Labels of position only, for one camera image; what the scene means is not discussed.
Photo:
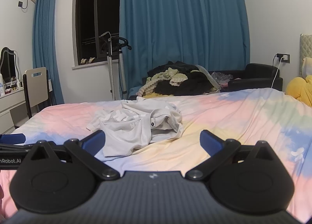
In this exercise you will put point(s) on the white lotion bottle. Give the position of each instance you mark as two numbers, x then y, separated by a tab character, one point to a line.
2	85

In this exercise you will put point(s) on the quilted cream pillow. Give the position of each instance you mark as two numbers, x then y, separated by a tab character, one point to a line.
306	46

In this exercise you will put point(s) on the dark framed window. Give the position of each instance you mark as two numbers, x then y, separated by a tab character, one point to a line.
87	19

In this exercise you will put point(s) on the black framed vanity mirror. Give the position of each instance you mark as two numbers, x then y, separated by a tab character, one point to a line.
7	65

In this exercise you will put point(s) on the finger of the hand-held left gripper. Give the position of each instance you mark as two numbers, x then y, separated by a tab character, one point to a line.
13	139

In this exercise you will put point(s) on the yellow plush toy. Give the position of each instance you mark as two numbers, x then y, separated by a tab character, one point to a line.
299	90

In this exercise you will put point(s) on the white dressing table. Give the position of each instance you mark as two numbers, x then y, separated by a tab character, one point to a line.
9	103

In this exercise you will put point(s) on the yellow cloth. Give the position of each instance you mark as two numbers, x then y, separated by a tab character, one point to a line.
156	94

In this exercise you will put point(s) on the pink cloth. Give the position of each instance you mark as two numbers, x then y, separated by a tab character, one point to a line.
224	84

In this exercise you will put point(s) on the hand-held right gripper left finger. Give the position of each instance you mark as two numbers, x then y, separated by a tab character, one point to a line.
93	141

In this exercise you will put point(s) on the pastel pillow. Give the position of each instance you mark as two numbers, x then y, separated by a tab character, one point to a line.
307	66

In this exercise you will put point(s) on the crumpled clear plastic wrap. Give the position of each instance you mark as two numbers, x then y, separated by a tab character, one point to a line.
223	77

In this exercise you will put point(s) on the white t-shirt with logo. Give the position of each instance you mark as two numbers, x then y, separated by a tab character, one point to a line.
121	138

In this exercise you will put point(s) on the black wall socket with charger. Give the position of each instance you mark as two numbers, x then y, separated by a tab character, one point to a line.
283	57

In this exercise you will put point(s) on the black sofa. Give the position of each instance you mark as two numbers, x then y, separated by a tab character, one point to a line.
256	75

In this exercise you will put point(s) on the standing garment steamer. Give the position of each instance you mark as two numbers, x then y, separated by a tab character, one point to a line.
111	68

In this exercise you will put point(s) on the white window sill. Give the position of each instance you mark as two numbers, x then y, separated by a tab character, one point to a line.
85	66

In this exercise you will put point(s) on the small white bottle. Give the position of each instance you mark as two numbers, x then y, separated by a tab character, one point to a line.
18	84

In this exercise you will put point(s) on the beige gloves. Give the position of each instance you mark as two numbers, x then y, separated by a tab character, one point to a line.
87	61

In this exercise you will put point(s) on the pastel tie-dye duvet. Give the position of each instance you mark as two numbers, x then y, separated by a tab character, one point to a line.
243	121

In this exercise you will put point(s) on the narrow blue curtain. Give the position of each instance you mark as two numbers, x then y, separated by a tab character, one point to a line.
46	43

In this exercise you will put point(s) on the beige chair with black frame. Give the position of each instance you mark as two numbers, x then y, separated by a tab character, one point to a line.
36	87

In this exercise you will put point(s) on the pile of black clothes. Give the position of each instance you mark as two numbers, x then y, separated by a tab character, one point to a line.
190	82

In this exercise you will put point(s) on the cream fuzzy blanket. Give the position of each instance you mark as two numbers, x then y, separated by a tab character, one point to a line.
156	80

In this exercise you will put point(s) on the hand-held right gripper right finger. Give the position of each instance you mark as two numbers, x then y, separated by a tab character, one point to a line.
209	141

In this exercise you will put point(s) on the wide blue curtain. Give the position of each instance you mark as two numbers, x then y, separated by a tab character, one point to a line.
182	19

